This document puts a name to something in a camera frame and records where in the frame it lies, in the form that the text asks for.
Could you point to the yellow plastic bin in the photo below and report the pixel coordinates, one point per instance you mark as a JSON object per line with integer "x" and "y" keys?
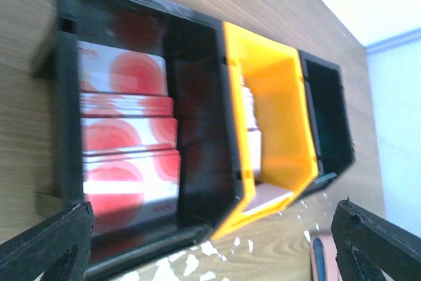
{"x": 273, "y": 73}

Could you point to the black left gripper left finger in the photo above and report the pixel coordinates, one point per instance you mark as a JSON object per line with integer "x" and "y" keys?
{"x": 57, "y": 248}

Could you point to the pink leather card holder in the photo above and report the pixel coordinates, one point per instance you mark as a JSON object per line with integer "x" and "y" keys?
{"x": 323, "y": 255}

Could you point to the red circle card stack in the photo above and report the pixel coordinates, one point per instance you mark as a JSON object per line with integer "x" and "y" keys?
{"x": 129, "y": 137}

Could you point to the black bin with red cards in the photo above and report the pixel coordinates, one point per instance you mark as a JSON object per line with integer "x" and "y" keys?
{"x": 193, "y": 47}

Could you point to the white patterned card stack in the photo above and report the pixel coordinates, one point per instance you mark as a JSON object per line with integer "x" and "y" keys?
{"x": 267, "y": 195}

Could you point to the black bin with teal cards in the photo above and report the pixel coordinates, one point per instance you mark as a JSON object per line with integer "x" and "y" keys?
{"x": 329, "y": 123}

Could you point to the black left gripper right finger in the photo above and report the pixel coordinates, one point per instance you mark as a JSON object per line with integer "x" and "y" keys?
{"x": 370, "y": 247}

